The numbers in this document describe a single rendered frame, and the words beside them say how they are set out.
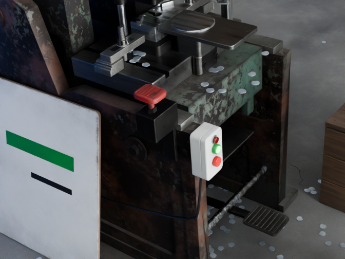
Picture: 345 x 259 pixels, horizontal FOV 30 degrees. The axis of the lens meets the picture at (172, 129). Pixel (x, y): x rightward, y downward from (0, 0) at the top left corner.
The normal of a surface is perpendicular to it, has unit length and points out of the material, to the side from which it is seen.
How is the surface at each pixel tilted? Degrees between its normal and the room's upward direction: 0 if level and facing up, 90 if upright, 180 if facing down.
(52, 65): 73
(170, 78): 90
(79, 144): 78
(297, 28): 0
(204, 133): 0
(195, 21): 0
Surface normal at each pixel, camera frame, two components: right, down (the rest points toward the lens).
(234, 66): -0.07, -0.83
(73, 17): 0.80, 0.29
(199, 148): -0.59, 0.49
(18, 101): -0.58, 0.31
